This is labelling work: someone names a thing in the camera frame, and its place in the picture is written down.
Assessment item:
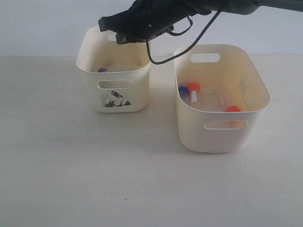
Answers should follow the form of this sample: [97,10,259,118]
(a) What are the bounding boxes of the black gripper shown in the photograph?
[98,0,211,44]

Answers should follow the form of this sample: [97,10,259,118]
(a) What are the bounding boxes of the orange-capped tube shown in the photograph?
[187,83,200,103]
[219,94,242,128]

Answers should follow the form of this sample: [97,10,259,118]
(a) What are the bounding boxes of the orange-capped tube front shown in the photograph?
[219,94,242,128]

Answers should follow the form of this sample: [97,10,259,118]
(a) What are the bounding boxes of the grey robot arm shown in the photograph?
[98,0,303,44]

